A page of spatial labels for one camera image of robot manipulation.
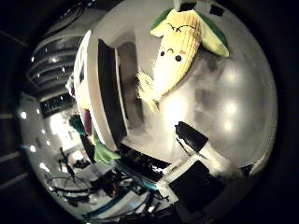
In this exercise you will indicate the teal blue rack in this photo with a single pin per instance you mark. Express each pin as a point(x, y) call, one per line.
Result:
point(137, 180)

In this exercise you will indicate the white rectangular container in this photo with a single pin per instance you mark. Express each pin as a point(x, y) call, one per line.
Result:
point(93, 93)

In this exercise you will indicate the yellow corn plush toy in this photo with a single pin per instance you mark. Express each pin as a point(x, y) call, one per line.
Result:
point(177, 53)

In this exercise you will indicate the teal cloth bundle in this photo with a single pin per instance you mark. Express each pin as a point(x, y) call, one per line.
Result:
point(76, 124)

